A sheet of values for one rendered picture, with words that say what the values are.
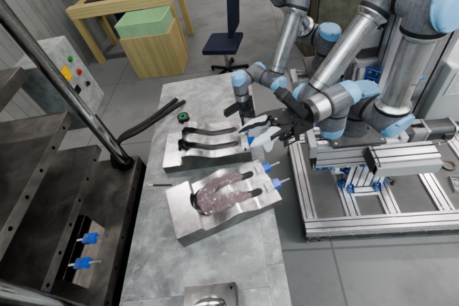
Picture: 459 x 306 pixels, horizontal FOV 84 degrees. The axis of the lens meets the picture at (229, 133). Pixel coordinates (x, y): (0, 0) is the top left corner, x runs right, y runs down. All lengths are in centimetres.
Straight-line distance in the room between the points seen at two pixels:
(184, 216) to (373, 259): 137
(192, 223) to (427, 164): 104
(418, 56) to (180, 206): 105
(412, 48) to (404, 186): 142
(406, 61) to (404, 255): 153
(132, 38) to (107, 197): 242
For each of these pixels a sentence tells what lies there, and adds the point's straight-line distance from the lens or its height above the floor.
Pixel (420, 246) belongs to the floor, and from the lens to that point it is 226.
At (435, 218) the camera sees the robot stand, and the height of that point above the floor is 23.
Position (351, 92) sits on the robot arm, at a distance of 80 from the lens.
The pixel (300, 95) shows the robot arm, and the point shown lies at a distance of 93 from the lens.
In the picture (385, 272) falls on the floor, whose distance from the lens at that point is 213.
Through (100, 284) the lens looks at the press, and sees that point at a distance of 144.
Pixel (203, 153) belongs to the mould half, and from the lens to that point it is 139.
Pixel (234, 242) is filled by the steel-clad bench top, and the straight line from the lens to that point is 124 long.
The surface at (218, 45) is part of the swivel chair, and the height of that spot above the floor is 47.
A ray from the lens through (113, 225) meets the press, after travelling 153.
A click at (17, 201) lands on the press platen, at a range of 117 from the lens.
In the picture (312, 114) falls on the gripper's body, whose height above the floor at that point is 145.
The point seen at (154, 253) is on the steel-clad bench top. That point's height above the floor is 80.
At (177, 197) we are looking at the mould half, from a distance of 128.
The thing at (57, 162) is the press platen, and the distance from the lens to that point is 161.
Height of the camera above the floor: 197
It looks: 47 degrees down
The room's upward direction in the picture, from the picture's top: 14 degrees counter-clockwise
